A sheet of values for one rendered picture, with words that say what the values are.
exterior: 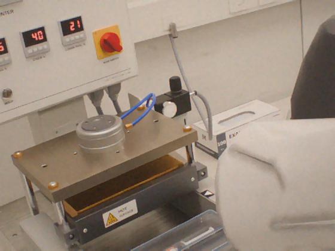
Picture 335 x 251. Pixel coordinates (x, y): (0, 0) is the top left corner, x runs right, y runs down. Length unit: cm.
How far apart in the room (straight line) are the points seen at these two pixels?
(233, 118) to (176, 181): 67
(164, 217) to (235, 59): 79
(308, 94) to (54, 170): 54
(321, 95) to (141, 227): 65
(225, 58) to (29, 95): 83
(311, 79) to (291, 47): 141
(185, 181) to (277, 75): 95
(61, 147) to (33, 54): 17
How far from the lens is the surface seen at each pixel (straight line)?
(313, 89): 44
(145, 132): 95
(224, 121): 157
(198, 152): 155
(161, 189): 91
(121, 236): 102
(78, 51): 103
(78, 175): 86
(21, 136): 152
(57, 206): 86
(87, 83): 105
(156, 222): 104
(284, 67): 184
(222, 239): 86
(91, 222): 87
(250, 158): 34
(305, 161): 29
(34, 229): 97
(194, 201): 100
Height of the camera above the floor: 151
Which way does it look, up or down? 24 degrees down
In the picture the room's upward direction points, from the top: 9 degrees counter-clockwise
